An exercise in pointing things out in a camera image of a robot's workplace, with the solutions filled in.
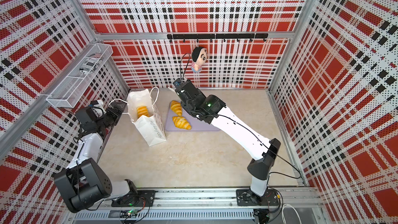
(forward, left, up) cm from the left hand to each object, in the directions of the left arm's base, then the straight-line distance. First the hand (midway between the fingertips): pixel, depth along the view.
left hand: (127, 106), depth 83 cm
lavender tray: (+1, -36, -20) cm, 42 cm away
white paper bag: (-10, -14, -4) cm, 17 cm away
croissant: (+15, -21, -19) cm, 32 cm away
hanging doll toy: (+28, -39, +12) cm, 49 cm away
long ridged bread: (+3, -4, -8) cm, 10 cm away
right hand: (-4, -38, +12) cm, 40 cm away
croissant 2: (+1, -26, -18) cm, 32 cm away
